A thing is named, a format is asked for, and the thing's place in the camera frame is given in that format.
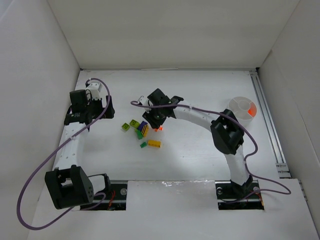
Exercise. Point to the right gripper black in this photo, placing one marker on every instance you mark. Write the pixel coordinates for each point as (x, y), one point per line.
(152, 119)

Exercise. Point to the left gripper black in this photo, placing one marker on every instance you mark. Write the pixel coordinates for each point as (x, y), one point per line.
(108, 107)

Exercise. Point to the yellow long lego brick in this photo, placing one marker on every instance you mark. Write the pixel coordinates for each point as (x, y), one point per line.
(154, 143)

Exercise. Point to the orange round lego piece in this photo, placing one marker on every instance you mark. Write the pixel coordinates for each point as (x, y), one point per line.
(252, 110)

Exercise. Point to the yellow striped curved lego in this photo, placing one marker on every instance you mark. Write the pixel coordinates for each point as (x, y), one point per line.
(145, 130)

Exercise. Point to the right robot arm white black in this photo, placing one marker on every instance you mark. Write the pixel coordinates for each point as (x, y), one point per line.
(227, 135)

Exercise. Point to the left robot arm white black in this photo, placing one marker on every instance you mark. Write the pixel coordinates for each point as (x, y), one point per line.
(67, 183)

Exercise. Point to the purple lego plate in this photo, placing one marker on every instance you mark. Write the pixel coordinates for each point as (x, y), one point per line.
(142, 124)

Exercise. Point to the lime green lego with swirl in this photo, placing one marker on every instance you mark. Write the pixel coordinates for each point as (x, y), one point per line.
(135, 124)

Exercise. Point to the dark green curved lego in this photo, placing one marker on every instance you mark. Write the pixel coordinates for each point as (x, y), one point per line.
(139, 135)

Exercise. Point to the small dark green lego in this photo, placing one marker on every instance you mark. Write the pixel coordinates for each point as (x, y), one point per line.
(144, 144)

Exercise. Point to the lime green square lego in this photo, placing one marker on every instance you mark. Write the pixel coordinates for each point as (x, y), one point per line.
(125, 127)

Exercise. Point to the white round divided container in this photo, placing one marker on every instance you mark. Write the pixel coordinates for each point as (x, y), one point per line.
(240, 105)

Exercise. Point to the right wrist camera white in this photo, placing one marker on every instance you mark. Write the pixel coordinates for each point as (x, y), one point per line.
(143, 102)

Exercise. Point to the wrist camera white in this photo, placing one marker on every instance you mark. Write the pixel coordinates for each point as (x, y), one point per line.
(93, 88)
(143, 102)

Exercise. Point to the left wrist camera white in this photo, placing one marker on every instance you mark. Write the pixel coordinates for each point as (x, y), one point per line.
(93, 88)

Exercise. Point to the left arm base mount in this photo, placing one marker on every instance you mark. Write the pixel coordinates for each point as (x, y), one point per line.
(113, 200)

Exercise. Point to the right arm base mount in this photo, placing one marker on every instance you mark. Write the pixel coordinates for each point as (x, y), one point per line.
(229, 199)

